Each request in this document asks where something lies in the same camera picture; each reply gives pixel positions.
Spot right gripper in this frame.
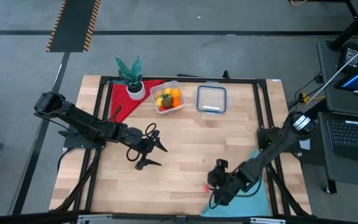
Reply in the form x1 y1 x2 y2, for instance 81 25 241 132
207 158 233 206

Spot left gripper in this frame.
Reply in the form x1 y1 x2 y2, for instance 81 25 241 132
122 126 168 171

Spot yellow toy pineapple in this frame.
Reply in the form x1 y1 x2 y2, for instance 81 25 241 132
155 94 167 108

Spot teal cloth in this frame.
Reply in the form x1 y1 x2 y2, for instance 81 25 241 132
200 148 272 218

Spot silver aluminium extrusion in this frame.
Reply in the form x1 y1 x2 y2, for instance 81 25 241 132
249 217 287 224
77 213 114 224

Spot clear plastic container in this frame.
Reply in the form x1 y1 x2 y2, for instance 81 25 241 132
149 80 187 115

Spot red cloth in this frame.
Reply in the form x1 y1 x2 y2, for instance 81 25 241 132
108 79 166 124

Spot green plant in white pot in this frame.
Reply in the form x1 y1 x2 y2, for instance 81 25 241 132
112 55 147 101

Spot blue-rimmed container lid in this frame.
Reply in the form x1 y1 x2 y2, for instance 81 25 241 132
194 83 231 115

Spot black equipment cart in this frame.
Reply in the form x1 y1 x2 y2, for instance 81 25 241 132
317 40 358 195

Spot black laptop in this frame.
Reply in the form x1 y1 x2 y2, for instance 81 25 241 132
317 52 358 164

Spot black mat hazard-striped edges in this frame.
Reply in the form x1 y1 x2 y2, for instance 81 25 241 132
45 0 101 53

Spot black power adapter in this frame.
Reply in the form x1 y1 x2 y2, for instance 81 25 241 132
337 42 358 71

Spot black stand leg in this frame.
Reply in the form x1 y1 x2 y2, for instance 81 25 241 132
326 0 358 52

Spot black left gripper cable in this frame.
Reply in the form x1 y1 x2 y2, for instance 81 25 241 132
125 122 158 162

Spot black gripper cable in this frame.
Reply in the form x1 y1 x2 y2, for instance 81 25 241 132
208 179 264 210
125 122 158 162

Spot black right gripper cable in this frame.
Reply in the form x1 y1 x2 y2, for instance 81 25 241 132
208 179 264 210

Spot black aluminium rig frame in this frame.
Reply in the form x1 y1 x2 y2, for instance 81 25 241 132
50 70 313 224

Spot white cable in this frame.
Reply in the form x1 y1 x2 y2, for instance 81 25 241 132
303 36 358 110

